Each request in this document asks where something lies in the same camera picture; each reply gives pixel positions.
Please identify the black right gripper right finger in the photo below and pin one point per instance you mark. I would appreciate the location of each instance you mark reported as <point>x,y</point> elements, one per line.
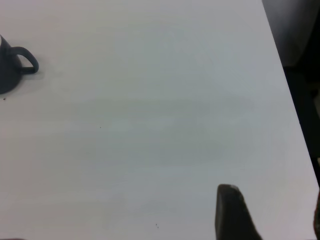
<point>317,220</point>

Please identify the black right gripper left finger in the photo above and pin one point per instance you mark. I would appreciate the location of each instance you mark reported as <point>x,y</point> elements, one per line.
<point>230,217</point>

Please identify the dark grey ceramic mug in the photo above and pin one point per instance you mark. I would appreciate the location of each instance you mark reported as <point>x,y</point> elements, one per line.
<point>6,70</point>

